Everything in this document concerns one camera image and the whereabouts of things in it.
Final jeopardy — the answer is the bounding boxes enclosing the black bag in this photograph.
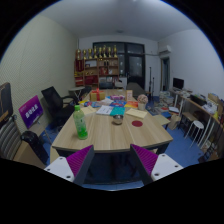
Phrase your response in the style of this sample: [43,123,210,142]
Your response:
[20,130,50,165]

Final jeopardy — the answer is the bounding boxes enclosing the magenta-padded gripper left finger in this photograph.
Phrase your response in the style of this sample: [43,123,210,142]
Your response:
[43,144,95,186]

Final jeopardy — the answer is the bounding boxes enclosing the white book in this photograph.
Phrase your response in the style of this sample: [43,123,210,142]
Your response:
[95,104,115,116]

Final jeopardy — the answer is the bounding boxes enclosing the long white-legged desk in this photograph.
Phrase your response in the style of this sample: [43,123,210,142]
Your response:
[169,88,224,148]

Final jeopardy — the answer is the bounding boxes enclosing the brown wooden stool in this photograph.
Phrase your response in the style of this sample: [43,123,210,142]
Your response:
[179,111,198,134]

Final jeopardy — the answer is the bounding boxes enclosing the white round stool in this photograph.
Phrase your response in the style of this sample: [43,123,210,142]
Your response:
[184,120,205,148]

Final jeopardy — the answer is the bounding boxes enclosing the pale yellow envelope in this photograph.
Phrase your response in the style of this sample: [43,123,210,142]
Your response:
[125,107,148,120]

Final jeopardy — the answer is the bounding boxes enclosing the striped chair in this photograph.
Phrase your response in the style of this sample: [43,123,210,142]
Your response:
[0,114,23,161]

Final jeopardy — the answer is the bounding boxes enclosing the orange book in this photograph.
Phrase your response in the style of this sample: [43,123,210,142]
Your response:
[124,100,139,109]

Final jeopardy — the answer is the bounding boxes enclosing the yellow gift box red ribbon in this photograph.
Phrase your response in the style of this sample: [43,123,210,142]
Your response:
[89,88,107,102]

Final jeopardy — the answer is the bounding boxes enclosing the black framed glass door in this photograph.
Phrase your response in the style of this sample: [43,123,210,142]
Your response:
[92,41,146,90]

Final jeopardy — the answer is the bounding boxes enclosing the black tripod stand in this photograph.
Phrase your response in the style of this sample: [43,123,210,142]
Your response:
[148,66,156,98]

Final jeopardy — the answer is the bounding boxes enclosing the teal book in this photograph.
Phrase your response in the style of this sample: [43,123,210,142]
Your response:
[109,106,126,117]

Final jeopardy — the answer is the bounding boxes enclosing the black computer monitor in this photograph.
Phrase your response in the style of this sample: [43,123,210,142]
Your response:
[172,77,185,91]

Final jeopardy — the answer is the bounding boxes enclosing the grey chair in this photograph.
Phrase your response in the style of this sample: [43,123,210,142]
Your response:
[125,82,147,98]

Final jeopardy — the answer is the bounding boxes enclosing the green-capped clear drink bottle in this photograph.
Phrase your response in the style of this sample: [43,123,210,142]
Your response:
[72,104,89,141]

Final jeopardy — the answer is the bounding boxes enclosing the pink flat box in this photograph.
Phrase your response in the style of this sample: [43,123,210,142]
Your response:
[110,94,125,101]

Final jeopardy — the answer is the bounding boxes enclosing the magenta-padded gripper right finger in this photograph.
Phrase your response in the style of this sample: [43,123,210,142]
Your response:
[129,143,184,186]

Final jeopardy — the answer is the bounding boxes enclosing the pile of books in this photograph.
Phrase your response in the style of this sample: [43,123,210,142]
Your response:
[158,90,175,108]

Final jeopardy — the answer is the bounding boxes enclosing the black office chair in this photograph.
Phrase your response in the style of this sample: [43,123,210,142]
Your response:
[40,86,79,128]

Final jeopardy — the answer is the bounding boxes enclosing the wooden shelf unit with trophies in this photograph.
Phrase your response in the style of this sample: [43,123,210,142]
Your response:
[73,44,121,88]

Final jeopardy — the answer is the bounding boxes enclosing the white wall air conditioner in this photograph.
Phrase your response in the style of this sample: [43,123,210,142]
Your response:
[158,45,173,57]

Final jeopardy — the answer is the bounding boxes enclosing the blue book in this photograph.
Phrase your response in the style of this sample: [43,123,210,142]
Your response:
[109,99,127,108]

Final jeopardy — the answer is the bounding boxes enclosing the light wooden side table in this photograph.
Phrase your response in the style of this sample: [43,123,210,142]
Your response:
[153,114,172,127]

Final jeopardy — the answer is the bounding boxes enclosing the small round side table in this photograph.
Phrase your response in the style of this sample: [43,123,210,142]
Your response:
[68,86,86,101]

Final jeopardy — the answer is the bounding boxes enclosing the purple sign board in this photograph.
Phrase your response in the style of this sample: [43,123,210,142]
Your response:
[18,95,45,130]

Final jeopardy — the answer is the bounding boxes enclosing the orange upright card box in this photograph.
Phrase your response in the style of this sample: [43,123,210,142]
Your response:
[125,89,134,102]

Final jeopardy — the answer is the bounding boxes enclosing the pink flowers in white pot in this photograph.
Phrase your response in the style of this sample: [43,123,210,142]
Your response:
[136,93,149,111]

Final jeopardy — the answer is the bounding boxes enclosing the pale yellow notepad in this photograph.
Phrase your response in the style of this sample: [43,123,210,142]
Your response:
[81,105,98,116]

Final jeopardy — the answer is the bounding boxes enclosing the small metal cup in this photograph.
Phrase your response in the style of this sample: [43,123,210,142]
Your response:
[112,114,125,126]

